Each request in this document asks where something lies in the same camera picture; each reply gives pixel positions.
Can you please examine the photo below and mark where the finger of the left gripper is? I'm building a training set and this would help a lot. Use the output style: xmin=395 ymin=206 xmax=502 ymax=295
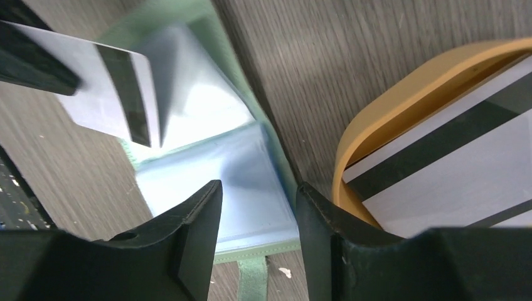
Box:
xmin=1 ymin=0 xmax=82 ymax=96

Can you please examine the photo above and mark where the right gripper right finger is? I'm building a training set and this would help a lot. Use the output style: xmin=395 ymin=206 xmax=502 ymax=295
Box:
xmin=295 ymin=182 xmax=531 ymax=300

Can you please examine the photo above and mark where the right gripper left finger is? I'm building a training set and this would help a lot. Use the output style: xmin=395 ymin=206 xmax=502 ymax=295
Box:
xmin=1 ymin=180 xmax=223 ymax=300

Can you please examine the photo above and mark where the white card black stripe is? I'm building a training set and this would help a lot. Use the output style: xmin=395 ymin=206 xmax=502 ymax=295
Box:
xmin=13 ymin=23 xmax=162 ymax=149

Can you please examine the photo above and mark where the green card holder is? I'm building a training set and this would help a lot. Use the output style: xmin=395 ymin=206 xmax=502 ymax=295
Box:
xmin=101 ymin=1 xmax=299 ymax=300

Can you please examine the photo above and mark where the yellow oval tray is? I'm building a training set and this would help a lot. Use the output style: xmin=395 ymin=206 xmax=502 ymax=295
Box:
xmin=331 ymin=38 xmax=531 ymax=228

